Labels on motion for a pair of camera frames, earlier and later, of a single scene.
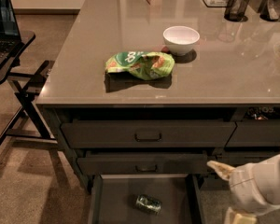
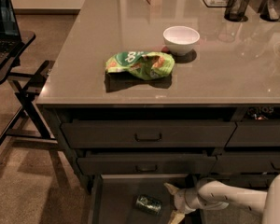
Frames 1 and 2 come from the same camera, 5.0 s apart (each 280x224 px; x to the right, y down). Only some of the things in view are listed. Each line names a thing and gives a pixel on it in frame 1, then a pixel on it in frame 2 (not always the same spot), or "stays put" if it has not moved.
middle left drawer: x=179 y=162 stays put
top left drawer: x=143 y=134 stays put
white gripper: x=254 y=187 to x=179 y=200
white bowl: x=180 y=39 stays put
